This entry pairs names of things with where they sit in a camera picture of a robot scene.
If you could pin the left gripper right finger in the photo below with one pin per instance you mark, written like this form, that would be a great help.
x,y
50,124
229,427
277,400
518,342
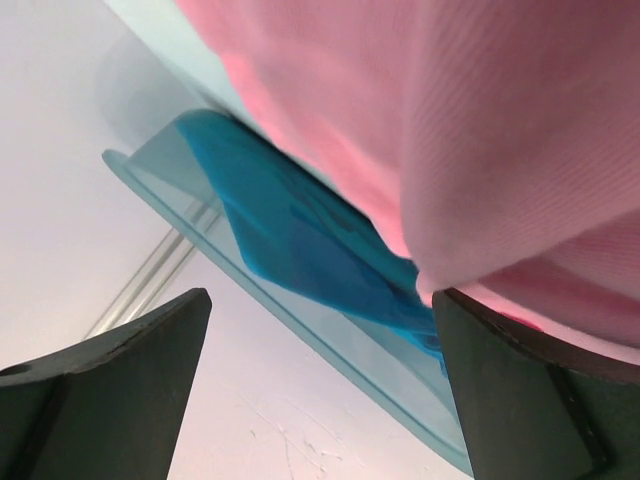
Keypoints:
x,y
532,406

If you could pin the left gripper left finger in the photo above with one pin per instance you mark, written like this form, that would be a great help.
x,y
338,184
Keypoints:
x,y
109,407

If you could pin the pink t shirt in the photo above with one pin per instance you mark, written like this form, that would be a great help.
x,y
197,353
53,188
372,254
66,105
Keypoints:
x,y
493,143

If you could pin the translucent blue plastic bin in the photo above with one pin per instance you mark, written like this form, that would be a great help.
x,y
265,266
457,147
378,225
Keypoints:
x,y
412,386

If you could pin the crumpled blue t shirt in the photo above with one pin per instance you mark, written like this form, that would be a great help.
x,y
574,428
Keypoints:
x,y
294,231

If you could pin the left aluminium corner post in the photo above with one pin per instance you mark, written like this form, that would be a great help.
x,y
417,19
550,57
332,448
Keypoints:
x,y
148,284

